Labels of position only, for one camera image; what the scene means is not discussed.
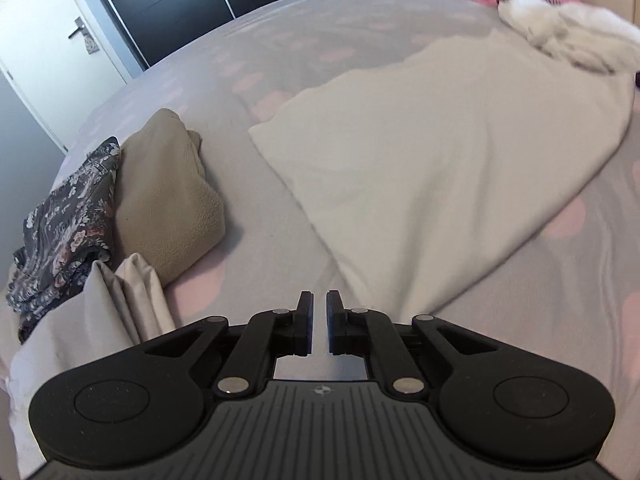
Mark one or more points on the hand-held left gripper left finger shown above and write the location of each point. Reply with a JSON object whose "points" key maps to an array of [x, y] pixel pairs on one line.
{"points": [[306, 325]]}

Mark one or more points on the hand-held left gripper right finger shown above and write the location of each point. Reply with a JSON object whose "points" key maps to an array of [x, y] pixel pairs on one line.
{"points": [[334, 325]]}

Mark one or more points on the white t-shirt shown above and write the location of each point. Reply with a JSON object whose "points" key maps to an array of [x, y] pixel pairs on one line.
{"points": [[440, 160]]}

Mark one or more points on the white crinkled garment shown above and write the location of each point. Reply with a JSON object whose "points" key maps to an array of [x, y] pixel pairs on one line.
{"points": [[575, 30]]}

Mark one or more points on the beige folded garment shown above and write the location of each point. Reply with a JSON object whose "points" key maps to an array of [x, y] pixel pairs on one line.
{"points": [[165, 200]]}

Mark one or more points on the pale grey folded cloth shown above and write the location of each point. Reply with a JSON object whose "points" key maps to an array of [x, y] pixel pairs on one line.
{"points": [[100, 310]]}

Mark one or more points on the dark floral folded garment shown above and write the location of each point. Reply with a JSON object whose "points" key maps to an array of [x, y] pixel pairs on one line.
{"points": [[65, 230]]}

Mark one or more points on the black sliding wardrobe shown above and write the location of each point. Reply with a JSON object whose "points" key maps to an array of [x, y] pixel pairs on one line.
{"points": [[175, 10]]}

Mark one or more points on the hanging door tag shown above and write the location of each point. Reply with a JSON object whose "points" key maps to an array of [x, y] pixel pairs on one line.
{"points": [[91, 45]]}

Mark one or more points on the white door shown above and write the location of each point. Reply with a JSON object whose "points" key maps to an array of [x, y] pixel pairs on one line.
{"points": [[40, 20]]}

